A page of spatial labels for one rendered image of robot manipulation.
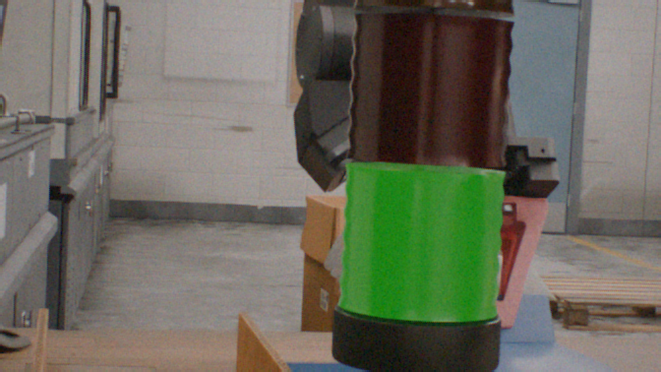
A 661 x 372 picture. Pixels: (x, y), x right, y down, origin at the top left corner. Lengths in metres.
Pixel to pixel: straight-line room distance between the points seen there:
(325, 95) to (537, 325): 0.18
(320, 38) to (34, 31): 4.35
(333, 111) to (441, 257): 0.49
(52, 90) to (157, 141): 6.22
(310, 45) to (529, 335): 0.22
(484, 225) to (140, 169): 11.02
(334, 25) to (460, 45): 0.50
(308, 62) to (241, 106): 10.50
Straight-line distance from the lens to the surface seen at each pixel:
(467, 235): 0.30
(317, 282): 4.81
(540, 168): 0.78
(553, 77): 11.79
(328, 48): 0.80
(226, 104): 11.31
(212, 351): 1.04
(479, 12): 0.31
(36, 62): 5.13
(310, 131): 0.78
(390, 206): 0.30
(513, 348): 0.76
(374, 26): 0.30
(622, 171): 12.03
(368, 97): 0.31
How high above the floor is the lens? 1.10
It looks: 4 degrees down
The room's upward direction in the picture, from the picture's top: 3 degrees clockwise
